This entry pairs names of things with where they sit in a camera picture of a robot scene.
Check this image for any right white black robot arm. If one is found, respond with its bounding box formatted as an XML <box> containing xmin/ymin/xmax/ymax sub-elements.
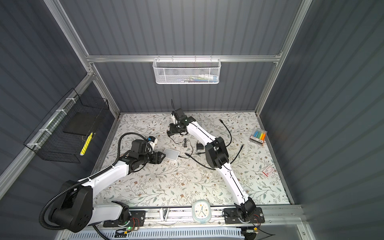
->
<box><xmin>167</xmin><ymin>109</ymin><xmax>257</xmax><ymax>222</ymax></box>

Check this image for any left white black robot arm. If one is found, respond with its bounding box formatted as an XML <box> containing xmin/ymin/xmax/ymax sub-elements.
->
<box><xmin>39</xmin><ymin>136</ymin><xmax>166</xmax><ymax>233</ymax></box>

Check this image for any floral patterned table mat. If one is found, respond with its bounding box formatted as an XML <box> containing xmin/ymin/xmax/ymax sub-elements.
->
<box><xmin>94</xmin><ymin>112</ymin><xmax>290</xmax><ymax>207</ymax></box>

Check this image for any mint green alarm clock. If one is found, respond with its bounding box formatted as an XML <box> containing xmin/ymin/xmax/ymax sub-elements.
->
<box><xmin>191</xmin><ymin>200</ymin><xmax>212</xmax><ymax>224</ymax></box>

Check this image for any yellow black striped marker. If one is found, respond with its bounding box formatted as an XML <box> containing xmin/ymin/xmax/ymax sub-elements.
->
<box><xmin>80</xmin><ymin>133</ymin><xmax>94</xmax><ymax>156</ymax></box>

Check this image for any pack of coloured markers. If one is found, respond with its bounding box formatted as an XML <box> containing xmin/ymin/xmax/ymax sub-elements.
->
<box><xmin>250</xmin><ymin>128</ymin><xmax>267</xmax><ymax>145</ymax></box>

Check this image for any small red white card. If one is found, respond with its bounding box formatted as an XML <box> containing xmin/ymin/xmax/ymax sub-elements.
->
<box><xmin>262</xmin><ymin>166</ymin><xmax>275</xmax><ymax>177</ymax></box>

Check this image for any long black cable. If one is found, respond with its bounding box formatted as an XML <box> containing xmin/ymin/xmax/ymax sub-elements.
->
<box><xmin>184</xmin><ymin>119</ymin><xmax>245</xmax><ymax>171</ymax></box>

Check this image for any white wire mesh basket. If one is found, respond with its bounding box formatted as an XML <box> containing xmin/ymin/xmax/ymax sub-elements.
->
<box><xmin>153</xmin><ymin>58</ymin><xmax>222</xmax><ymax>85</ymax></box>

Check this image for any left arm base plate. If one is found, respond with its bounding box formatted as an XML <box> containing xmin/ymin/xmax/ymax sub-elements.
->
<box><xmin>103</xmin><ymin>211</ymin><xmax>146</xmax><ymax>228</ymax></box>

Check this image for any black corrugated cable conduit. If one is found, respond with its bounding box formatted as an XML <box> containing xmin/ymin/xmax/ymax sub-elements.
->
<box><xmin>38</xmin><ymin>131</ymin><xmax>148</xmax><ymax>240</ymax></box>

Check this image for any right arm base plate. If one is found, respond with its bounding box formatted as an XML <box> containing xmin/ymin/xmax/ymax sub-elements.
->
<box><xmin>223</xmin><ymin>206</ymin><xmax>266</xmax><ymax>225</ymax></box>

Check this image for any black wire wall basket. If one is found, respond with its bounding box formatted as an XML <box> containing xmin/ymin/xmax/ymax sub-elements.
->
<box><xmin>24</xmin><ymin>91</ymin><xmax>110</xmax><ymax>164</ymax></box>

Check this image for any white ventilated cable duct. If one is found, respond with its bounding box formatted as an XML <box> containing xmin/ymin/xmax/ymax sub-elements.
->
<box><xmin>65</xmin><ymin>226</ymin><xmax>247</xmax><ymax>240</ymax></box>

